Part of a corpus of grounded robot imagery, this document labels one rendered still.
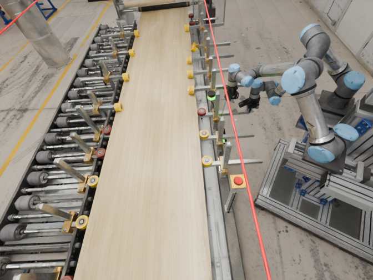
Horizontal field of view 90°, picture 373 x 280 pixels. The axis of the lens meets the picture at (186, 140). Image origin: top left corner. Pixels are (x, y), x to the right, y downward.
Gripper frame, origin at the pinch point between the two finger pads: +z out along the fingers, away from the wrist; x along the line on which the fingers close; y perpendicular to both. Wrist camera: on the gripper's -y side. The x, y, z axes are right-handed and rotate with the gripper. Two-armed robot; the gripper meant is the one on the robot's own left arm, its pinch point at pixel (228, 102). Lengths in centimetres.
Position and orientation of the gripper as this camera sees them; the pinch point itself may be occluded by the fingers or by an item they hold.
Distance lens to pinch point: 163.7
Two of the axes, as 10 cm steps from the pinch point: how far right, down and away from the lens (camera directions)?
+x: 9.2, -3.6, 1.5
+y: 3.8, 7.2, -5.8
